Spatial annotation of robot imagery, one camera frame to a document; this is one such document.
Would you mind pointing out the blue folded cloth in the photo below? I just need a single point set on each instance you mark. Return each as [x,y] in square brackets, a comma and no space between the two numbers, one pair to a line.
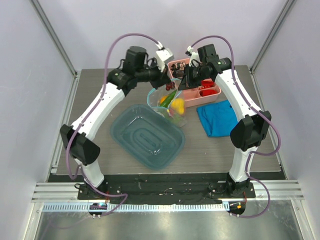
[217,119]

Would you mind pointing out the green grape bunch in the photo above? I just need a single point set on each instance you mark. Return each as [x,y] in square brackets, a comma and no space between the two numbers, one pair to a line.
[176,119]

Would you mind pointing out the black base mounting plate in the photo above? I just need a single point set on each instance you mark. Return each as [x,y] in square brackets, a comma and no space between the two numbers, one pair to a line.
[170,189]

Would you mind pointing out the clear zip top bag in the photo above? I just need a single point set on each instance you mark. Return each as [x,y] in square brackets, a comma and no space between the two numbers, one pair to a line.
[154,96]

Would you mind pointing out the red item in organizer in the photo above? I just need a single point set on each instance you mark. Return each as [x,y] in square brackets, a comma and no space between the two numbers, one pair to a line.
[207,83]

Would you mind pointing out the pink divided organizer box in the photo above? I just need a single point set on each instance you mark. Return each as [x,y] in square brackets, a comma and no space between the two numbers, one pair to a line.
[192,96]

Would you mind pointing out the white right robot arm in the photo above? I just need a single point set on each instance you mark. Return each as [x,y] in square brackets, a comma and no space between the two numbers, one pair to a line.
[253,123]

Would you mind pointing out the clear blue plastic tray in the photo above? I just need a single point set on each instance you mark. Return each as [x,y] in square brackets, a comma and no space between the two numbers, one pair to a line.
[147,136]

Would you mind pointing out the aluminium front rail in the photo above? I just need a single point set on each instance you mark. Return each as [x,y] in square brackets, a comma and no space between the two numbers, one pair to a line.
[74,197]

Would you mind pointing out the dark red cherry cluster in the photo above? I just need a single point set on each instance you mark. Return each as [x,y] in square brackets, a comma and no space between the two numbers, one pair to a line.
[170,86]

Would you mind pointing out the yellow green mango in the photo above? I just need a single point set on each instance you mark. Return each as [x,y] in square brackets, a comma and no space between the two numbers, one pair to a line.
[163,99]

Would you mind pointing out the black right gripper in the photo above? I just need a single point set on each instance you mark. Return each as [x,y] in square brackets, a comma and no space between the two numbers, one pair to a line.
[188,77]

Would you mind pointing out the green chili pepper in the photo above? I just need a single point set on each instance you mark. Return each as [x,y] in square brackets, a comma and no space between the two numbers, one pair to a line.
[168,99]

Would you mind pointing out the black white patterned sock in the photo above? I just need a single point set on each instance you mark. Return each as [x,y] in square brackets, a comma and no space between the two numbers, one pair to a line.
[178,66]

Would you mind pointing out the yellow pear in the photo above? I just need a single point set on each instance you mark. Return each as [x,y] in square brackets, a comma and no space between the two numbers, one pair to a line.
[178,105]

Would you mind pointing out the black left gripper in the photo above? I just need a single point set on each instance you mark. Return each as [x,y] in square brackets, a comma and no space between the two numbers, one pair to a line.
[162,78]

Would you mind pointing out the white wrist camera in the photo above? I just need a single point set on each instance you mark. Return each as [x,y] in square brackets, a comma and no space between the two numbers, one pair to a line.
[163,56]
[194,60]

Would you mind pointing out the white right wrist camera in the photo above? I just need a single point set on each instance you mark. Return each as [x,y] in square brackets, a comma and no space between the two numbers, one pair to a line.
[194,60]

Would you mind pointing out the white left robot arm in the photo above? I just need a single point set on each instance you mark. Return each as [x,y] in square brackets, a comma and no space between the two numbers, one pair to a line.
[78,137]

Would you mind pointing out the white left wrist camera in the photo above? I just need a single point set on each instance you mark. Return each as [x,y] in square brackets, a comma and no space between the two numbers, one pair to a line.
[163,56]

